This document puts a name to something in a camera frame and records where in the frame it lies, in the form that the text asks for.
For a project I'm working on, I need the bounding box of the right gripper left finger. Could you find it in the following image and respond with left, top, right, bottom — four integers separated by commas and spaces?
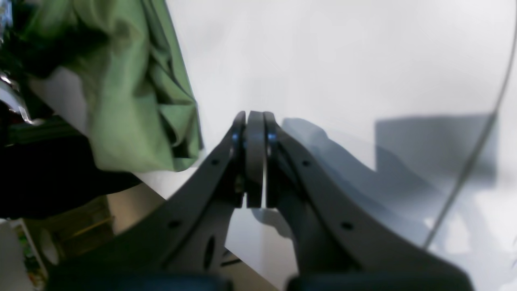
45, 111, 261, 291

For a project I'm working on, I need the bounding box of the green t-shirt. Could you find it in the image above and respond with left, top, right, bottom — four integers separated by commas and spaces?
1, 0, 202, 173

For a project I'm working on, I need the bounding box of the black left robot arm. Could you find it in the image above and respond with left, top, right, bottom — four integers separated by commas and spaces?
1, 61, 142, 220

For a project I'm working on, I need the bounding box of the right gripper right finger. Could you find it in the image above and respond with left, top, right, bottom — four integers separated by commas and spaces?
264, 112, 473, 291

